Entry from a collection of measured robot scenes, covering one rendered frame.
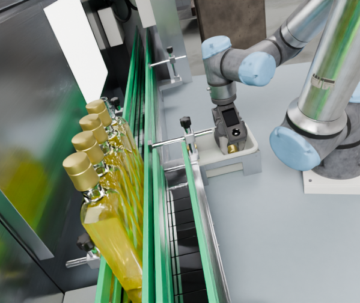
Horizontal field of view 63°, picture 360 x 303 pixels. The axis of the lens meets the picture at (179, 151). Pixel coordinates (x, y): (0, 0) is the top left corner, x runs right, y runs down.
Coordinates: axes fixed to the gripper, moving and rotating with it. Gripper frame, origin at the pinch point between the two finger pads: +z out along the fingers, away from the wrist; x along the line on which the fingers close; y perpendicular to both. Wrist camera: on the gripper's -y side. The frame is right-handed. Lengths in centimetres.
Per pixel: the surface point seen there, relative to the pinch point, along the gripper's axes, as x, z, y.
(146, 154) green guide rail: 23.2, -17.8, -13.7
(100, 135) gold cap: 26, -35, -30
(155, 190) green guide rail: 21.4, -18.1, -27.5
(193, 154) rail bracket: 12.1, -11.7, -10.5
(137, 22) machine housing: 28, -16, 145
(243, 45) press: -55, 37, 192
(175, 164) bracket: 17.7, -9.7, -10.1
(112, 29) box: 37, -27, 87
